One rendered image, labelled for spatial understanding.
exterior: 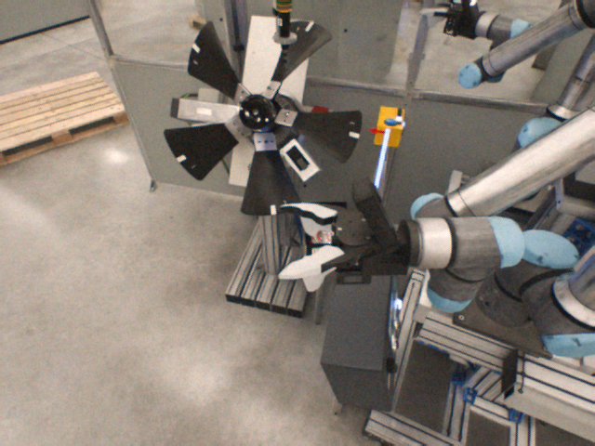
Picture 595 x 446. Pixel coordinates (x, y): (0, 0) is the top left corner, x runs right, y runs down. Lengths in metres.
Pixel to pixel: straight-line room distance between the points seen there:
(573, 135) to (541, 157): 0.05
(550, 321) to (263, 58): 1.32
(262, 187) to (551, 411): 1.00
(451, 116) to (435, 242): 1.56
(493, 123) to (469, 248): 1.58
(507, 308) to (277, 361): 1.29
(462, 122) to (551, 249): 1.27
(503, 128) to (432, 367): 1.22
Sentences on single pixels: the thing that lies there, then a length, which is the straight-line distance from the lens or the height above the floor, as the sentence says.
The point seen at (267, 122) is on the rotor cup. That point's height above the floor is 1.20.
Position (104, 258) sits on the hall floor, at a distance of 2.65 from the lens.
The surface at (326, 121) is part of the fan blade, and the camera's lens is 1.30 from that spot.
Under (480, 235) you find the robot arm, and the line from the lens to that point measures 0.57.
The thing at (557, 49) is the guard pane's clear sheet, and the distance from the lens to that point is 2.02.
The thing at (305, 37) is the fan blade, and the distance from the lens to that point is 1.36.
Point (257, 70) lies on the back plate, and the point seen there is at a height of 1.20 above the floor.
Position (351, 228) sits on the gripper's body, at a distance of 0.53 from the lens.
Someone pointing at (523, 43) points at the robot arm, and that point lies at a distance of 1.26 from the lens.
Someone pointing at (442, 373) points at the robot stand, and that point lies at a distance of 1.87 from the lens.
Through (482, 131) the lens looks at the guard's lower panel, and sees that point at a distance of 2.13.
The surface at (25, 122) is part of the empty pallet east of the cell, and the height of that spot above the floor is 0.14.
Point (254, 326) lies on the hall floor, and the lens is 2.10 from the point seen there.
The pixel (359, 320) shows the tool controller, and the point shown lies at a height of 1.24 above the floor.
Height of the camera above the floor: 1.85
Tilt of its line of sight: 46 degrees down
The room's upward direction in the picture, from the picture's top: straight up
